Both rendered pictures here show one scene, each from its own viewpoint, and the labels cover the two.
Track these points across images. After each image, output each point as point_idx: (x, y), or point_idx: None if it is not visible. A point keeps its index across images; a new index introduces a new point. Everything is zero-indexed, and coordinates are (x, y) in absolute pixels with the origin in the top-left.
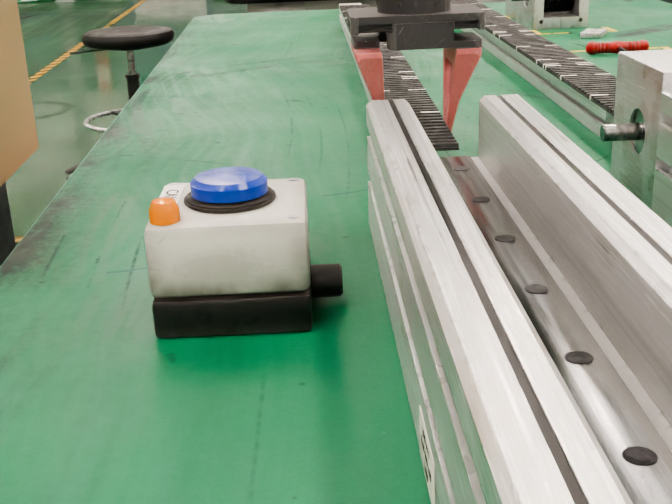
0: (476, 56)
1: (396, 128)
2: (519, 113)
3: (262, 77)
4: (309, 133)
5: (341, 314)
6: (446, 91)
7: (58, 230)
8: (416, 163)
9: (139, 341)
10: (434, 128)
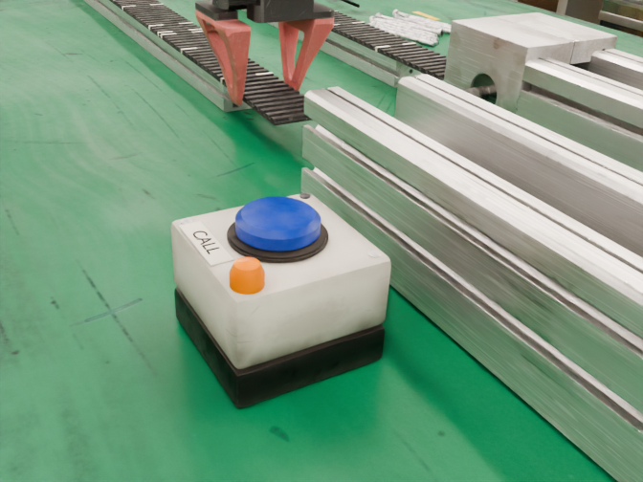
0: (330, 26)
1: (393, 131)
2: (466, 100)
3: (6, 24)
4: (126, 95)
5: (385, 329)
6: (287, 55)
7: None
8: (487, 184)
9: (221, 418)
10: (287, 94)
